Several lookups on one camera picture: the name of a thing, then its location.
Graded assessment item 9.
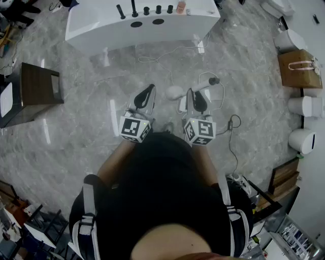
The right white harness strap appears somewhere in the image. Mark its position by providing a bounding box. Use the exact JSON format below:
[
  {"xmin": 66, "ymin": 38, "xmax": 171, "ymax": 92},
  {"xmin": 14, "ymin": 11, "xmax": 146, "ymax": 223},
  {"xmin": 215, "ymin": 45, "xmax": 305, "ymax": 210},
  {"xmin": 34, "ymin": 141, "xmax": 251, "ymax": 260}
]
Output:
[{"xmin": 217, "ymin": 175, "xmax": 251, "ymax": 257}]

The white basin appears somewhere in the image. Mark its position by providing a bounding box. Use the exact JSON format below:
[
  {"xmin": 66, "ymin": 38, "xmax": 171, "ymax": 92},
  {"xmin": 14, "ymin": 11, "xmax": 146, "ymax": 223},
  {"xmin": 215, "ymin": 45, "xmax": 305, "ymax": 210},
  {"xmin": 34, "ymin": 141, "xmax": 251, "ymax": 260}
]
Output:
[{"xmin": 0, "ymin": 82, "xmax": 13, "ymax": 118}]

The glass display cabinet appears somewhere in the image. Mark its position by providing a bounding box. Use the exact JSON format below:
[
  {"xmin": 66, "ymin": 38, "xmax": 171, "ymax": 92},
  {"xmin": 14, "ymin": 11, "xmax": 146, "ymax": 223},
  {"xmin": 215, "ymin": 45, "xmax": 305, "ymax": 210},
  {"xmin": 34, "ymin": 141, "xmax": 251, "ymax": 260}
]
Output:
[{"xmin": 269, "ymin": 215, "xmax": 324, "ymax": 260}]

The white harness strap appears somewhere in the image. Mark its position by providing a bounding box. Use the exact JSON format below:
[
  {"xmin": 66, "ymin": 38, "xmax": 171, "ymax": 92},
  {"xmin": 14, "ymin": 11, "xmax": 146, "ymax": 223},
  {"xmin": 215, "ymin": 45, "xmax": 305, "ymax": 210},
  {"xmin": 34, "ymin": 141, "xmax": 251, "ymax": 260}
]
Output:
[
  {"xmin": 72, "ymin": 181, "xmax": 101, "ymax": 260},
  {"xmin": 217, "ymin": 175, "xmax": 251, "ymax": 257}
]

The pink strap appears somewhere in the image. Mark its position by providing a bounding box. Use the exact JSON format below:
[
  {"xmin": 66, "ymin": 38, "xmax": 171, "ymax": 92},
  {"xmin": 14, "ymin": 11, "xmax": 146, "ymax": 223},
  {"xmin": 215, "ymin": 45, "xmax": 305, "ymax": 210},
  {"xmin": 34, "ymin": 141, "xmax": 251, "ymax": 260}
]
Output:
[{"xmin": 288, "ymin": 60, "xmax": 316, "ymax": 72}]

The black metal frame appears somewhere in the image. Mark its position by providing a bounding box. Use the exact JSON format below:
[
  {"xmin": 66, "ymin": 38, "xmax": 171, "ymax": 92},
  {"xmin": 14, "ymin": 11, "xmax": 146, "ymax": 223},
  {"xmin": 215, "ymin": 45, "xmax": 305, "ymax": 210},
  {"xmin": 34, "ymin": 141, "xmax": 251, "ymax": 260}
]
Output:
[{"xmin": 247, "ymin": 179, "xmax": 283, "ymax": 225}]

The black metal chair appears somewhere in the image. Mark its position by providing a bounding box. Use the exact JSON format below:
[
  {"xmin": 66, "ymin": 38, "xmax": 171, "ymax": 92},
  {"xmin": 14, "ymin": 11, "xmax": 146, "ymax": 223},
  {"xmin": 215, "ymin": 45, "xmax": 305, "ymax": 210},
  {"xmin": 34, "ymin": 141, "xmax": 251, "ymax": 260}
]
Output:
[{"xmin": 24, "ymin": 204, "xmax": 69, "ymax": 254}]

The person's right forearm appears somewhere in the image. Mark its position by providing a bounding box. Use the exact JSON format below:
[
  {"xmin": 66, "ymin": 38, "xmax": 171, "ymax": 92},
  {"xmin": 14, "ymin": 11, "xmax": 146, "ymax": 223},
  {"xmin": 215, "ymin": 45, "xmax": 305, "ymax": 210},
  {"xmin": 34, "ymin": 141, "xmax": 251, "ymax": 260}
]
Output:
[{"xmin": 191, "ymin": 143, "xmax": 219, "ymax": 186}]

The grey white appliance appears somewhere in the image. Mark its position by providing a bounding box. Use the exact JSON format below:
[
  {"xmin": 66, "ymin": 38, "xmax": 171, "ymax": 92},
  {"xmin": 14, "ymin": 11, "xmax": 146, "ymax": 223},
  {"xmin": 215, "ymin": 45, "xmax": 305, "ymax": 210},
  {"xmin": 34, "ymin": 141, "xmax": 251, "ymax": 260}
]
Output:
[{"xmin": 225, "ymin": 173, "xmax": 252, "ymax": 197}]

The stack of wooden boards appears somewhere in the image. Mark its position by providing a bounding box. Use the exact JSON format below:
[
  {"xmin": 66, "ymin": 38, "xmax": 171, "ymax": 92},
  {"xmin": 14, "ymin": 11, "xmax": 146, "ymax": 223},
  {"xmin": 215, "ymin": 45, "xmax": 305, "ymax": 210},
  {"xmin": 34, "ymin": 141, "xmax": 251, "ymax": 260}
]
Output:
[{"xmin": 268, "ymin": 157, "xmax": 301, "ymax": 204}]

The brown cardboard box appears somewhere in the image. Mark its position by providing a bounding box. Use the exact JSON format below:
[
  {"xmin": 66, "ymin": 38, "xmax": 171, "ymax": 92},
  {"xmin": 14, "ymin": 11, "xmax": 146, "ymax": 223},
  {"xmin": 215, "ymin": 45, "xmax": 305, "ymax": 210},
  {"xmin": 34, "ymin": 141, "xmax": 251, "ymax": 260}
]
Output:
[{"xmin": 277, "ymin": 49, "xmax": 323, "ymax": 89}]

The dark wooden cabinet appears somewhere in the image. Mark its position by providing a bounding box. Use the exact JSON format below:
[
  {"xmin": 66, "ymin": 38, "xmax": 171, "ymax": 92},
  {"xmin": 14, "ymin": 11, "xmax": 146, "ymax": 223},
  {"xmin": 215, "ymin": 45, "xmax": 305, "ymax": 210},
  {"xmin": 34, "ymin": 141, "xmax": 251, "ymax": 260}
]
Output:
[{"xmin": 0, "ymin": 62, "xmax": 64, "ymax": 129}]

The white round device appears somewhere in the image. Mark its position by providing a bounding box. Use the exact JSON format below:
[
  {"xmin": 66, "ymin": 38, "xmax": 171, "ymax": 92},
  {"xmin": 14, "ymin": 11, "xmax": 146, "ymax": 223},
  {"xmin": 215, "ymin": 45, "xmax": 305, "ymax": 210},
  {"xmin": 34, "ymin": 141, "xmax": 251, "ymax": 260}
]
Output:
[{"xmin": 166, "ymin": 85, "xmax": 185, "ymax": 102}]

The black cable with adapter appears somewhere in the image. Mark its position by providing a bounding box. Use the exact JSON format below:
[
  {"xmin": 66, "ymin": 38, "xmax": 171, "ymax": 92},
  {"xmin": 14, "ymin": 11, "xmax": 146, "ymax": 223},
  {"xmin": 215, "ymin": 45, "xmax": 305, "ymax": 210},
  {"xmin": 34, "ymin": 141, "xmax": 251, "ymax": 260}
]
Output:
[{"xmin": 215, "ymin": 114, "xmax": 242, "ymax": 178}]

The black-tipped white tool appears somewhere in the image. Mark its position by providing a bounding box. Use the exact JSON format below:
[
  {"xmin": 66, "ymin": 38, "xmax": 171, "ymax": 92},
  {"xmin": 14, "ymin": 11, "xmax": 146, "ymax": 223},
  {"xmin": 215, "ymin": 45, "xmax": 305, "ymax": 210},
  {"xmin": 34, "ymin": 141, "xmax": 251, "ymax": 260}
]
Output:
[{"xmin": 186, "ymin": 77, "xmax": 220, "ymax": 93}]

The person's black shirt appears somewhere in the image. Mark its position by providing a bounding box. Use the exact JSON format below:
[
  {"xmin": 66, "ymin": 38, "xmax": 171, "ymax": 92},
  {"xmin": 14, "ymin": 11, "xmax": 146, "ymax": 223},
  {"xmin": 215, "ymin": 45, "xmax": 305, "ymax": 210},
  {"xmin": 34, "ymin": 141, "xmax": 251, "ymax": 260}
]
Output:
[{"xmin": 68, "ymin": 132, "xmax": 254, "ymax": 260}]

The person's left forearm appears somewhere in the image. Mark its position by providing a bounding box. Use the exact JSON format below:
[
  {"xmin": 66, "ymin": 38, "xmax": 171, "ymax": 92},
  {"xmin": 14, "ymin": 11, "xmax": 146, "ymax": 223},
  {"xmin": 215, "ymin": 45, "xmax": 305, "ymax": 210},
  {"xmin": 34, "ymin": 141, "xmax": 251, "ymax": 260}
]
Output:
[{"xmin": 97, "ymin": 138, "xmax": 135, "ymax": 183}]

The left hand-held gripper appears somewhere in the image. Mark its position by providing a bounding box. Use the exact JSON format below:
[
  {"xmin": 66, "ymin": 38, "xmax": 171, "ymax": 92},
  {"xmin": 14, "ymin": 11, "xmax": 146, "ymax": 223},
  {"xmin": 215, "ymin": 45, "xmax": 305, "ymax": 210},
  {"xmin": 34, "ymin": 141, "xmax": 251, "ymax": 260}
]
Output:
[{"xmin": 118, "ymin": 84, "xmax": 156, "ymax": 143}]

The left white harness strap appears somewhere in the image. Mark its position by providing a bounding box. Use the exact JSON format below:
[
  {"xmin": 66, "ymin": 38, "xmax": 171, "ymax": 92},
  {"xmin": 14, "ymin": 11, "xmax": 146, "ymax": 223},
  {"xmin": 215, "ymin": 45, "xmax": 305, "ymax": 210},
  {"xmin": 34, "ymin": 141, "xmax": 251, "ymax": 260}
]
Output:
[{"xmin": 72, "ymin": 181, "xmax": 101, "ymax": 260}]

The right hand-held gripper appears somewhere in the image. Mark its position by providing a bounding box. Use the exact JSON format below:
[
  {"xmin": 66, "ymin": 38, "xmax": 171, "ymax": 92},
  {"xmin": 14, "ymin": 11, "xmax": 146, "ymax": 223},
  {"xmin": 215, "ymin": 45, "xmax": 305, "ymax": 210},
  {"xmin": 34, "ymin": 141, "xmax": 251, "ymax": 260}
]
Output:
[{"xmin": 181, "ymin": 88, "xmax": 217, "ymax": 147}]

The white cylindrical bin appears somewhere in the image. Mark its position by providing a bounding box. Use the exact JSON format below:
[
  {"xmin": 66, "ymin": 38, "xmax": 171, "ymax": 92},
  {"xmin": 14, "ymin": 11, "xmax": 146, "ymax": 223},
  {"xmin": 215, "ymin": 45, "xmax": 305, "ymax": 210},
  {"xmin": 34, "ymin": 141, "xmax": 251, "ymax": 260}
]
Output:
[
  {"xmin": 273, "ymin": 29, "xmax": 308, "ymax": 54},
  {"xmin": 288, "ymin": 128, "xmax": 317, "ymax": 155},
  {"xmin": 287, "ymin": 95, "xmax": 325, "ymax": 118}
]

